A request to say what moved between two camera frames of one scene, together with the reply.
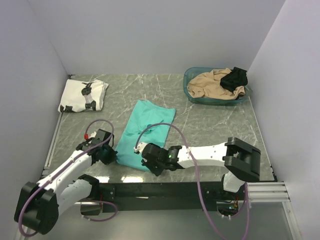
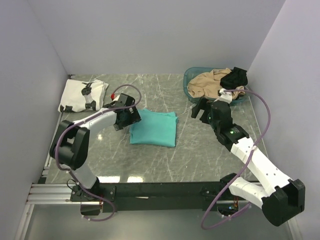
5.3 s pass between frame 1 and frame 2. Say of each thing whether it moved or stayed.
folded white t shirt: stayed
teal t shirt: moved
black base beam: stayed
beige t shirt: stayed
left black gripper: moved
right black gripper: moved
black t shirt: stayed
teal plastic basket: stayed
